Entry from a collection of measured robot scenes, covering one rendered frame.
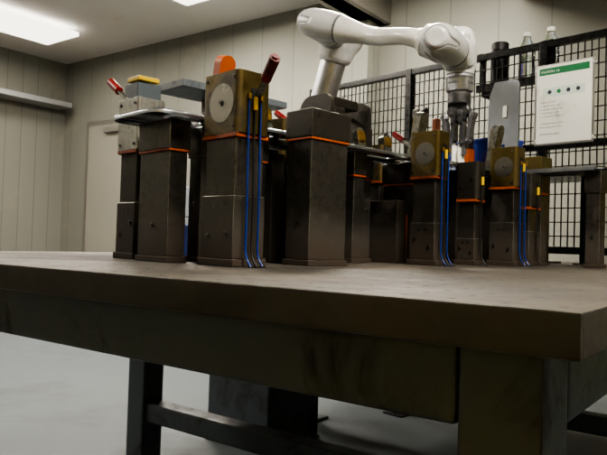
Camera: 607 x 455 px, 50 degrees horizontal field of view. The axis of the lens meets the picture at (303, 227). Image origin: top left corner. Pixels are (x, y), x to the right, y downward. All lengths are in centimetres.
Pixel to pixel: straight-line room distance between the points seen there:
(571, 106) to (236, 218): 171
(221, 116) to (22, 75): 772
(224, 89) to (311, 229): 34
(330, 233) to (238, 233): 27
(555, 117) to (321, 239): 147
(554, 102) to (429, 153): 104
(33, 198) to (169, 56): 256
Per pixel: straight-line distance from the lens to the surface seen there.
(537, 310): 57
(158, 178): 135
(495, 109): 245
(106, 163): 821
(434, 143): 170
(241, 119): 120
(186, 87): 178
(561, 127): 263
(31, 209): 878
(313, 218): 136
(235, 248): 119
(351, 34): 239
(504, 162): 199
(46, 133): 896
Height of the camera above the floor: 75
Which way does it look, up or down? 1 degrees up
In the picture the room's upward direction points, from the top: 2 degrees clockwise
